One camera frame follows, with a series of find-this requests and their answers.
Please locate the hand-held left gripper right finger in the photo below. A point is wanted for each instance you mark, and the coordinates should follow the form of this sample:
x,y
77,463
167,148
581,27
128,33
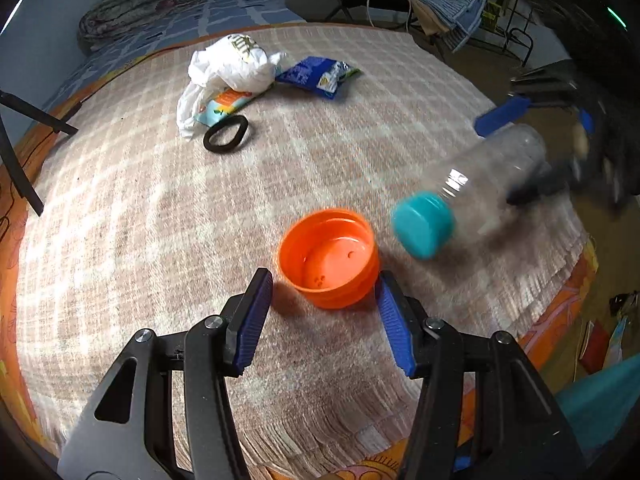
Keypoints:
x,y
395,325

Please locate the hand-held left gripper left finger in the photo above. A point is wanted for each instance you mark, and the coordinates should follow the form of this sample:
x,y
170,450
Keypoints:
x,y
247,325

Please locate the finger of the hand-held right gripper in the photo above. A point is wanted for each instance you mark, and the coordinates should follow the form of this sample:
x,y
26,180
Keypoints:
x,y
540,182
502,115

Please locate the clear bottle with teal cap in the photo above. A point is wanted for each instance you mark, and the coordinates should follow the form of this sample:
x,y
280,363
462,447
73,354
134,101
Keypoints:
x,y
480,180

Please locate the orange plastic lid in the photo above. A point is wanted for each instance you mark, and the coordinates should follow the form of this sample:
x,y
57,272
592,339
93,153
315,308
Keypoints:
x,y
325,255

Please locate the blue plastic basket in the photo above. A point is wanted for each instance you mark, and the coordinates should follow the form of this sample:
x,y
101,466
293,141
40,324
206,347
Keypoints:
x,y
462,461

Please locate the black rubber loop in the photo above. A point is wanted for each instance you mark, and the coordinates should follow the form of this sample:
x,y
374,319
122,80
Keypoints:
x,y
222,148

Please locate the blue snack packet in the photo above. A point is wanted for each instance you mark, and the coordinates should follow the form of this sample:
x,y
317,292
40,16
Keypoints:
x,y
305,72

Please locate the orange teal snack wrapper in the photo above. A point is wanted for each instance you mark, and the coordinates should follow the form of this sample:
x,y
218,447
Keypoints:
x,y
222,107

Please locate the white plastic bag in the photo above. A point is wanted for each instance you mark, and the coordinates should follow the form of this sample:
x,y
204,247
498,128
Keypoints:
x,y
235,67

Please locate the black drying rack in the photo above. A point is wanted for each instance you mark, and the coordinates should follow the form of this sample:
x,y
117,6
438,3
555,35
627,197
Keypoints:
x,y
515,35

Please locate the yellow plastic crate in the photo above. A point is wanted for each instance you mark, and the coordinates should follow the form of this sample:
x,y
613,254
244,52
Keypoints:
x,y
490,15

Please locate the blue striped blanket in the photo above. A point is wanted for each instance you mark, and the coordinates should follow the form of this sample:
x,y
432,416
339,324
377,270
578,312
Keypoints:
x,y
450,10

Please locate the beige plaid blanket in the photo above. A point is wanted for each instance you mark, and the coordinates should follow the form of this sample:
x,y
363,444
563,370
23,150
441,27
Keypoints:
x,y
125,260

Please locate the pale blue packet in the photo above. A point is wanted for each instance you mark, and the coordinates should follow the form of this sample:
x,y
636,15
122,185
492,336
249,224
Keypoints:
x,y
617,342

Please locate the teal cloth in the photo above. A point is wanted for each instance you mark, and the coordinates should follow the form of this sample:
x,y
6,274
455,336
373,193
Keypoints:
x,y
600,410

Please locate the black tripod stand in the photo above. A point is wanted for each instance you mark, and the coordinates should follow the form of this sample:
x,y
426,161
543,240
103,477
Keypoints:
x,y
20,175

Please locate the blue checked mattress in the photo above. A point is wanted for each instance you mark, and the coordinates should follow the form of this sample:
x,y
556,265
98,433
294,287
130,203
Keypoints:
x,y
225,15

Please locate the folded floral quilt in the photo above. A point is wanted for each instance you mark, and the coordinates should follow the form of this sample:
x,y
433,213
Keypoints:
x,y
145,5

